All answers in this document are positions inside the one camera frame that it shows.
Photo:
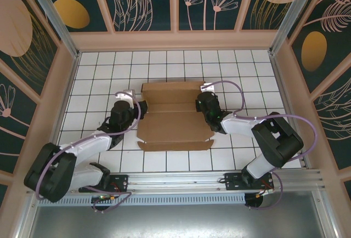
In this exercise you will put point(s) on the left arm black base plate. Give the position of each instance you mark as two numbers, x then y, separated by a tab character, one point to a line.
119	181

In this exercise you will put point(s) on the grey metal sheet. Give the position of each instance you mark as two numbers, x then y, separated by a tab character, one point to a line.
175	221

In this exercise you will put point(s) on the small green circuit board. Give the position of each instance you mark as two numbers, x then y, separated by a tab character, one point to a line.
102	198

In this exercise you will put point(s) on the aluminium frame post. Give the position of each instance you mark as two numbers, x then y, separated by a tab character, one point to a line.
291	16
56	21

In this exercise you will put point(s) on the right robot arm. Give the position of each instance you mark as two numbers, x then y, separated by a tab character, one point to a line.
279	142

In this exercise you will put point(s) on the brown cardboard paper box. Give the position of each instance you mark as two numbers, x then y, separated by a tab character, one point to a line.
172	123

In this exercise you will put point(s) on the aluminium mounting rail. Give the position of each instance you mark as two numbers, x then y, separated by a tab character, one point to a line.
175	179

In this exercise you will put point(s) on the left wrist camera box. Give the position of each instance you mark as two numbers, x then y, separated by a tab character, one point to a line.
129	93

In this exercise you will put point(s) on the aluminium table edge rail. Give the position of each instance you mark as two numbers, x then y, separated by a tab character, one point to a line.
62	112
282	84

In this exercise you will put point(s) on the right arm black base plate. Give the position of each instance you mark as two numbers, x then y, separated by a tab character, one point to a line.
233	181

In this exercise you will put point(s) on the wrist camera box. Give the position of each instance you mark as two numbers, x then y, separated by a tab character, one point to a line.
208	87
129	93

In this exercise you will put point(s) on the yellow power connector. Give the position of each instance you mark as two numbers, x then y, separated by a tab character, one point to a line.
264	192

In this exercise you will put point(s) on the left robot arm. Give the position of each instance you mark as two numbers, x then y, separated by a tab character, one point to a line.
46	177

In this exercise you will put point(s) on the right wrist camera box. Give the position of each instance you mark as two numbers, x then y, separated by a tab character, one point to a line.
208	87

